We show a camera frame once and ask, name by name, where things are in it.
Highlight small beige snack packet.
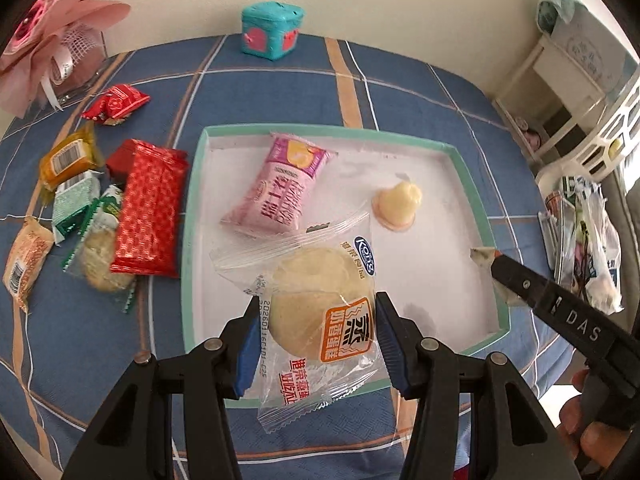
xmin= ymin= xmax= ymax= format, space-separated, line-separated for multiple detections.
xmin=470 ymin=247 xmax=528 ymax=308

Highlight pale yellow jelly cup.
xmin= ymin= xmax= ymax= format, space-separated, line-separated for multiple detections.
xmin=371 ymin=180 xmax=423 ymax=233

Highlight green and white biscuit packet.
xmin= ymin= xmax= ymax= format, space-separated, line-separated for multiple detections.
xmin=51 ymin=170 xmax=104 ymax=246

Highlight clear steamed cake packet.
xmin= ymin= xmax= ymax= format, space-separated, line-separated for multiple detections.
xmin=209 ymin=210 xmax=393 ymax=436

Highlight orange snack packet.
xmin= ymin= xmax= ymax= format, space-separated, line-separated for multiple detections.
xmin=2 ymin=216 xmax=55 ymax=313

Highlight red flower print snack packet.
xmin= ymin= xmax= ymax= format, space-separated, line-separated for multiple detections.
xmin=102 ymin=85 xmax=151 ymax=118
xmin=81 ymin=96 xmax=121 ymax=124

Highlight pink snack packet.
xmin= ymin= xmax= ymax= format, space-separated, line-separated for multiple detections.
xmin=220 ymin=132 xmax=335 ymax=238

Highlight plastic bag of packets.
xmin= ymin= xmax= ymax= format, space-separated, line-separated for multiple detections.
xmin=539 ymin=175 xmax=624 ymax=313

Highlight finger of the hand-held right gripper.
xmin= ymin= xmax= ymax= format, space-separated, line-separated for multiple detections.
xmin=490 ymin=255 xmax=551 ymax=311

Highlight person's right hand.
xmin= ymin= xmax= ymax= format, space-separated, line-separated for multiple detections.
xmin=556 ymin=369 xmax=632 ymax=458

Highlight dark red snack packet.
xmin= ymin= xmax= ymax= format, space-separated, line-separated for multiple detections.
xmin=105 ymin=140 xmax=138 ymax=179

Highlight yellow snack packet with barcode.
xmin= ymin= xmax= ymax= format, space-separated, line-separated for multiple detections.
xmin=39 ymin=125 xmax=103 ymax=191

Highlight red patterned snack packet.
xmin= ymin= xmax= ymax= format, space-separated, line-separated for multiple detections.
xmin=109 ymin=141 xmax=190 ymax=278

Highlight clear cookie packet green edges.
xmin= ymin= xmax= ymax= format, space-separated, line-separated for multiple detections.
xmin=62 ymin=185 xmax=138 ymax=313

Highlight teal cloth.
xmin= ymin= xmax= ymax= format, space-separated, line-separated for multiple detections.
xmin=537 ymin=0 xmax=585 ymax=36

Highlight teal toy box pink door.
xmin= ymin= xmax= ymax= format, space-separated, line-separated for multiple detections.
xmin=241 ymin=1 xmax=306 ymax=61

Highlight white plastic basket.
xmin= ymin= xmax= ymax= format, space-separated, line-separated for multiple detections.
xmin=535 ymin=77 xmax=640 ymax=196

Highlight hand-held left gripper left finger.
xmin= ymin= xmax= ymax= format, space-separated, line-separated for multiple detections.
xmin=60 ymin=297 xmax=261 ymax=480

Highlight pink paper flower bouquet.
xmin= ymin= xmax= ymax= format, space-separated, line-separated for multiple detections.
xmin=0 ymin=0 xmax=132 ymax=117

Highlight white shelf unit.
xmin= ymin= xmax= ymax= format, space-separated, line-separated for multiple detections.
xmin=492 ymin=35 xmax=608 ymax=167

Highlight white tray with teal rim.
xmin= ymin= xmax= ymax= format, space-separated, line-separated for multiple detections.
xmin=181 ymin=125 xmax=512 ymax=411

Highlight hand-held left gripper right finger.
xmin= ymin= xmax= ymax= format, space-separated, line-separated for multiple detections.
xmin=375 ymin=292 xmax=568 ymax=480

